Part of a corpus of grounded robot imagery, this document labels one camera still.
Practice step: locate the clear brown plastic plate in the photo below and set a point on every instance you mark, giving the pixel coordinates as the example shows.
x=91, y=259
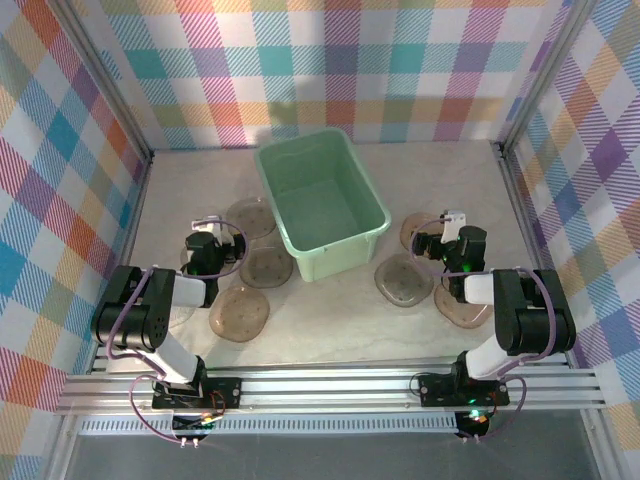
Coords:
x=265, y=270
x=184, y=315
x=402, y=280
x=415, y=225
x=239, y=315
x=247, y=215
x=460, y=312

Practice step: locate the green plastic bin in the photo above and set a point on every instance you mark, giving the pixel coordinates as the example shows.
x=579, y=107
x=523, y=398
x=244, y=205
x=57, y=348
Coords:
x=325, y=215

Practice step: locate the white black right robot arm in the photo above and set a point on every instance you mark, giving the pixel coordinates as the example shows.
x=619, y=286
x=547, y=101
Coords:
x=482, y=357

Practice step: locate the left controller board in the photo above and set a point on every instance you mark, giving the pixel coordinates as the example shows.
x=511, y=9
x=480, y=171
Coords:
x=192, y=425

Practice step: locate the controller board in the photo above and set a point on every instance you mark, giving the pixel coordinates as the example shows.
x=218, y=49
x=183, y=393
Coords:
x=475, y=422
x=192, y=425

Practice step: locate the right controller board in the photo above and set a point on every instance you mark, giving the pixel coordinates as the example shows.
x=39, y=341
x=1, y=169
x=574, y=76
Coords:
x=475, y=422

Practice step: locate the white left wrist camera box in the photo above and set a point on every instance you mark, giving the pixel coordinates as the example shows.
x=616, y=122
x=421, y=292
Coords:
x=214, y=229

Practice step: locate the aluminium right side rail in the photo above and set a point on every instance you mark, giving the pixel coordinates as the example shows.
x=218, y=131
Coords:
x=530, y=240

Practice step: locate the aluminium left side rail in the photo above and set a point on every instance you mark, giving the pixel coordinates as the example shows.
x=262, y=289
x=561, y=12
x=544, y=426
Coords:
x=135, y=220

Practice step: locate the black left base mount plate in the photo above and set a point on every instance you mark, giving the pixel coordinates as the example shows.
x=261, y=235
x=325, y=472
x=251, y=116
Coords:
x=225, y=392

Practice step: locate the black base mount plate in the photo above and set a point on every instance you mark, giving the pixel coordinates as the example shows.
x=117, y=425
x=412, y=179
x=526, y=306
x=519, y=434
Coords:
x=225, y=392
x=435, y=390

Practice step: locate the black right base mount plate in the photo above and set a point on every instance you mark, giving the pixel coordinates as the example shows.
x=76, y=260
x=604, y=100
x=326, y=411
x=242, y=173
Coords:
x=435, y=390

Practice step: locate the aluminium frame rail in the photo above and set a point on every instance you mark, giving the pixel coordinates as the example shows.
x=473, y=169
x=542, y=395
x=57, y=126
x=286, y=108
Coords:
x=325, y=390

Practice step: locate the aluminium right corner post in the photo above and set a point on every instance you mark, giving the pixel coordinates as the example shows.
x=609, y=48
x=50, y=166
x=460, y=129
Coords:
x=545, y=70

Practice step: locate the aluminium corner post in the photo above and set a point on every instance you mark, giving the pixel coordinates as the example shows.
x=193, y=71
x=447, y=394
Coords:
x=545, y=70
x=100, y=80

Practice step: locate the aluminium left corner post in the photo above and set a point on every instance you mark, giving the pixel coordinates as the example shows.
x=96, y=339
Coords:
x=100, y=80

